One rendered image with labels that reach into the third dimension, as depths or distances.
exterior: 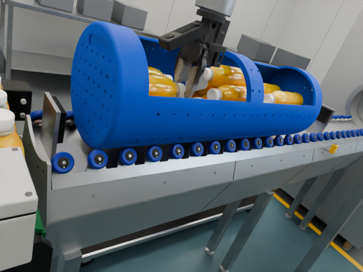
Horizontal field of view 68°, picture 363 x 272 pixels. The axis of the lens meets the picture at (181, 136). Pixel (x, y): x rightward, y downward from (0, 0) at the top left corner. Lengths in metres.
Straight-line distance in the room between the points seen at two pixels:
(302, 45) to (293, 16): 0.68
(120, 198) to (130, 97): 0.27
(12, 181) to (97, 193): 0.35
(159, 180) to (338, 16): 5.69
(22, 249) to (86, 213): 0.32
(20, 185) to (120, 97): 0.27
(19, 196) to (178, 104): 0.39
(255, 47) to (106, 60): 3.86
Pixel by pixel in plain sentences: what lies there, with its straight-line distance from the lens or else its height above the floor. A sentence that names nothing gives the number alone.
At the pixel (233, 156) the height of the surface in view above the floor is 0.92.
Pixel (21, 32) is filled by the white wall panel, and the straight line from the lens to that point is 3.99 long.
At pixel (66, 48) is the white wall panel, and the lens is 4.12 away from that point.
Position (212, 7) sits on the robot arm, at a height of 1.33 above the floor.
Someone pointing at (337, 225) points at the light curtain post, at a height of 0.51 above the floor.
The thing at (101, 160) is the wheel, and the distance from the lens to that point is 0.63.
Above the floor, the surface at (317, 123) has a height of 0.98.
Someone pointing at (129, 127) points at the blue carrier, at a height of 1.06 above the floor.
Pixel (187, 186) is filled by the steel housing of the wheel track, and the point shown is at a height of 0.85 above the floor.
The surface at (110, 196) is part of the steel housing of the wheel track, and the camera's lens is 0.68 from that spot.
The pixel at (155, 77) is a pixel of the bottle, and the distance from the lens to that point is 0.64.
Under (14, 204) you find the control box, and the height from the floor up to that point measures 1.10.
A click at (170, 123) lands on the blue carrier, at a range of 0.62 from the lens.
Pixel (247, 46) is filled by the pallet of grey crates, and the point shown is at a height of 1.06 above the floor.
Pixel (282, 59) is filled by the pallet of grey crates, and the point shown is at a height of 1.06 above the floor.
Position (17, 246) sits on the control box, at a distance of 0.36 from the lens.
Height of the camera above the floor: 1.31
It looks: 25 degrees down
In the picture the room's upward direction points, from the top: 19 degrees clockwise
